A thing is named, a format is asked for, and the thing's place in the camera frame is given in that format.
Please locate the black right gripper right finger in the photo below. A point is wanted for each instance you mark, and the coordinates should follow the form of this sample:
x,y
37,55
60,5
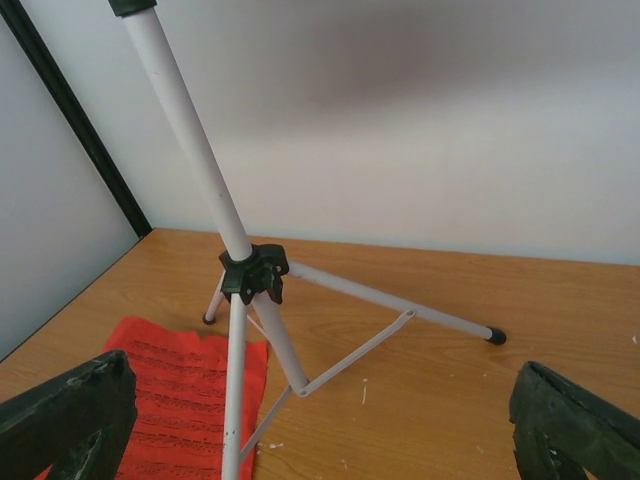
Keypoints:
x,y
563,431

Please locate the red sheet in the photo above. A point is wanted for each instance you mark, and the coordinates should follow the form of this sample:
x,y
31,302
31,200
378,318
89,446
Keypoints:
x,y
180,401

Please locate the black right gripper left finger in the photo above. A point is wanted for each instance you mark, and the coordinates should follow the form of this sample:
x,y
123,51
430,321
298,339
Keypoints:
x,y
76,425

